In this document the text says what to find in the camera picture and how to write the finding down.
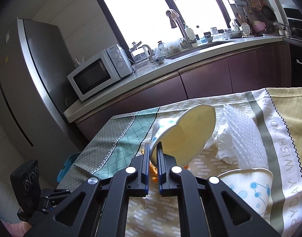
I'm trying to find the orange snack wrapper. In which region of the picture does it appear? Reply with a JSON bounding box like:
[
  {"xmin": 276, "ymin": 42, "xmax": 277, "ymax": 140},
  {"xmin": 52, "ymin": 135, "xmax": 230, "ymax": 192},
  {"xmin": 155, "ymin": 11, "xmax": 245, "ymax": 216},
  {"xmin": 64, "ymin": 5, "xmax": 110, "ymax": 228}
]
[{"xmin": 140, "ymin": 145, "xmax": 159, "ymax": 185}]

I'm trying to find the teal trash bin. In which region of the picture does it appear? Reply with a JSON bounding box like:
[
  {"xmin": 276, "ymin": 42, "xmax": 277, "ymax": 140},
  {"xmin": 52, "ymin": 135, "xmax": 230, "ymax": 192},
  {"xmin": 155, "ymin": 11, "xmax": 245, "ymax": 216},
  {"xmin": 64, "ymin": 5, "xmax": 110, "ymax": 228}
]
[{"xmin": 57, "ymin": 152, "xmax": 81, "ymax": 183}]

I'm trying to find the crushed paper cup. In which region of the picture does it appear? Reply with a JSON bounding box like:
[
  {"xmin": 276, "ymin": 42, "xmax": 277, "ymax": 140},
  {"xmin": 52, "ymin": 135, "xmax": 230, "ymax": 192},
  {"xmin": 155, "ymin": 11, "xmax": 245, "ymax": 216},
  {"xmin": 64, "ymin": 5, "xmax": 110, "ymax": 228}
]
[{"xmin": 150, "ymin": 104, "xmax": 216, "ymax": 167}]

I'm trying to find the blue-dotted paper cup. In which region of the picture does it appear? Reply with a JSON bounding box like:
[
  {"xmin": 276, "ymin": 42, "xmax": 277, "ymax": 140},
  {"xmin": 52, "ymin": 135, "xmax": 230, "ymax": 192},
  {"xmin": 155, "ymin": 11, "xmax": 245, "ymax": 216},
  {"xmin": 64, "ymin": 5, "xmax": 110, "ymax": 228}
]
[{"xmin": 218, "ymin": 168, "xmax": 273, "ymax": 217}]

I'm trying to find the clear bubble wrap bag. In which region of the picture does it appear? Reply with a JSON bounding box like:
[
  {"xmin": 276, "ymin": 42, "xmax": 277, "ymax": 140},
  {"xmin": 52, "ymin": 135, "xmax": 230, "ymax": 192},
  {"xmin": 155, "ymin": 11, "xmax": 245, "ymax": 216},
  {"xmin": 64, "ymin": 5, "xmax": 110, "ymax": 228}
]
[{"xmin": 223, "ymin": 104, "xmax": 268, "ymax": 169}]

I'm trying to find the white tissue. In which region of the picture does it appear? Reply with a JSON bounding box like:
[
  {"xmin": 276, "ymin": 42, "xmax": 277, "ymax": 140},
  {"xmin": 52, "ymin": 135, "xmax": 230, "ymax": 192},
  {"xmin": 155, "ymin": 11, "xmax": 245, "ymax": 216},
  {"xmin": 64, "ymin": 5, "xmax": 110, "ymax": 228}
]
[{"xmin": 204, "ymin": 122, "xmax": 238, "ymax": 164}]

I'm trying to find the pink sleeve forearm left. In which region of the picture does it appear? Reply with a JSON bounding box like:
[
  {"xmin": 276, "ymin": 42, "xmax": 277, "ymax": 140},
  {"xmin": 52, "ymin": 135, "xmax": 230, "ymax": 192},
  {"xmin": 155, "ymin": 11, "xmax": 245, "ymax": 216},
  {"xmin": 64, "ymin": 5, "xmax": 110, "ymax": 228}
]
[{"xmin": 1, "ymin": 220, "xmax": 32, "ymax": 237}]

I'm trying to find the kitchen counter with cabinets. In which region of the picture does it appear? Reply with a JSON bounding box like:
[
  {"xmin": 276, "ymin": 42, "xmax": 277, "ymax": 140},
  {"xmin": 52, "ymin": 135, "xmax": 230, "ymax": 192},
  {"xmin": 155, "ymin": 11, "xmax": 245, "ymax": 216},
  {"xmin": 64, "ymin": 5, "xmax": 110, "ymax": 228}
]
[{"xmin": 64, "ymin": 37, "xmax": 292, "ymax": 140}]

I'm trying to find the kitchen faucet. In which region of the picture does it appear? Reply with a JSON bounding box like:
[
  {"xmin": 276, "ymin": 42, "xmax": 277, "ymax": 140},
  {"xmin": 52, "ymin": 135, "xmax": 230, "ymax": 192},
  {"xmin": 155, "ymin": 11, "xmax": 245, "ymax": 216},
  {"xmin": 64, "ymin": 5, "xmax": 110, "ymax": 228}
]
[{"xmin": 165, "ymin": 9, "xmax": 193, "ymax": 48}]

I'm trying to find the kitchen window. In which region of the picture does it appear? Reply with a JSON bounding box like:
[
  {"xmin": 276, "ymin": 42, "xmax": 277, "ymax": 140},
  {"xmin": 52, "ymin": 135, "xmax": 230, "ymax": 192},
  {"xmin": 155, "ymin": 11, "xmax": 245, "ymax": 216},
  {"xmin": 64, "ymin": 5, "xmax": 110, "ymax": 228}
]
[{"xmin": 97, "ymin": 0, "xmax": 234, "ymax": 51}]

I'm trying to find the patterned tablecloth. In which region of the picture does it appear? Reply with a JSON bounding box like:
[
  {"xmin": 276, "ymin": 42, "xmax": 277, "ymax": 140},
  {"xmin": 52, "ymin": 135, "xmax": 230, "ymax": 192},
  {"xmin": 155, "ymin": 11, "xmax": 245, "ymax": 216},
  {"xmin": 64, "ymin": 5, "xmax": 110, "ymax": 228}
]
[{"xmin": 58, "ymin": 87, "xmax": 302, "ymax": 236}]

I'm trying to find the white microwave oven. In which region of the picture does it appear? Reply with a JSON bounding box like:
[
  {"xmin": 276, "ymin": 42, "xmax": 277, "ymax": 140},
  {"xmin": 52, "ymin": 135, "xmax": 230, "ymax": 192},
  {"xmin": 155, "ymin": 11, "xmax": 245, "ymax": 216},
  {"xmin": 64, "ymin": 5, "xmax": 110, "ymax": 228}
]
[{"xmin": 67, "ymin": 44, "xmax": 133, "ymax": 101}]

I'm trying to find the small blue-white bowl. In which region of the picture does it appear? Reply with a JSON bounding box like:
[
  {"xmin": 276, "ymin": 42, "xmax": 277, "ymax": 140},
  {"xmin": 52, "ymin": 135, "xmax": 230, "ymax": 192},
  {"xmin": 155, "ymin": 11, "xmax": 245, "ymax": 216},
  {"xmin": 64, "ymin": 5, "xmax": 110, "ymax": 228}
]
[{"xmin": 153, "ymin": 57, "xmax": 165, "ymax": 64}]

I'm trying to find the grey refrigerator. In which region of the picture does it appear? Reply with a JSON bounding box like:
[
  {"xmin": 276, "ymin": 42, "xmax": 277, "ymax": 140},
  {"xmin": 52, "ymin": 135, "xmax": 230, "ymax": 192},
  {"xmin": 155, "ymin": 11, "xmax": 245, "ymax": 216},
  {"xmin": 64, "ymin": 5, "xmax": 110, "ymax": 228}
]
[{"xmin": 0, "ymin": 19, "xmax": 88, "ymax": 185}]

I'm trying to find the glass electric kettle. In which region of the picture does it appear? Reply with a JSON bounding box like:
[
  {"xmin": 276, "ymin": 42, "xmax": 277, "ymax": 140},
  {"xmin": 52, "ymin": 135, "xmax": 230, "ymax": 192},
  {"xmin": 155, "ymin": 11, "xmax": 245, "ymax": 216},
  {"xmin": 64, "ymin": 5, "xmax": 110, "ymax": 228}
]
[{"xmin": 130, "ymin": 41, "xmax": 154, "ymax": 63}]

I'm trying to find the white soap bottle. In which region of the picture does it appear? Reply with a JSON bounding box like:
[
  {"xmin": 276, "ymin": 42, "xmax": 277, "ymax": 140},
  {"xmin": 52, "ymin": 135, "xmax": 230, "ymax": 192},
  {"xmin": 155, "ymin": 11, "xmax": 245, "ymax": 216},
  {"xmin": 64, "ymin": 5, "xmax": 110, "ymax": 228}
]
[{"xmin": 185, "ymin": 25, "xmax": 196, "ymax": 41}]

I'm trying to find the pink pot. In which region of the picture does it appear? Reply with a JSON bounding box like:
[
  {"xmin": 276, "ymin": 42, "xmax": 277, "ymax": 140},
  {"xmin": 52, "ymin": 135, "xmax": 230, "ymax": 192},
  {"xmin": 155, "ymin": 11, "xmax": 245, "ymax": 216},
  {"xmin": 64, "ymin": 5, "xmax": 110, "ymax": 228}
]
[{"xmin": 252, "ymin": 20, "xmax": 268, "ymax": 34}]

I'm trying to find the black built-in oven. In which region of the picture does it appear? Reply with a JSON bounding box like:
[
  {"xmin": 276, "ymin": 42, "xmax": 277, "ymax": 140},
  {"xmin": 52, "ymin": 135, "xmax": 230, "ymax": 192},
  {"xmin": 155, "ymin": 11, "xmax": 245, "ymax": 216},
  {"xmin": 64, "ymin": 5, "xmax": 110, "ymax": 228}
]
[{"xmin": 280, "ymin": 3, "xmax": 302, "ymax": 88}]

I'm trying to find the black frying pan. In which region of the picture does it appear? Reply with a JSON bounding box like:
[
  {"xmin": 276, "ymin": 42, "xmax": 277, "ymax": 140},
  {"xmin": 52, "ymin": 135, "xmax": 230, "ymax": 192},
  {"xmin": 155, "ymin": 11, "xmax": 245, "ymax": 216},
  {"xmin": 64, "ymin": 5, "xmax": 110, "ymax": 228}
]
[{"xmin": 262, "ymin": 5, "xmax": 277, "ymax": 22}]

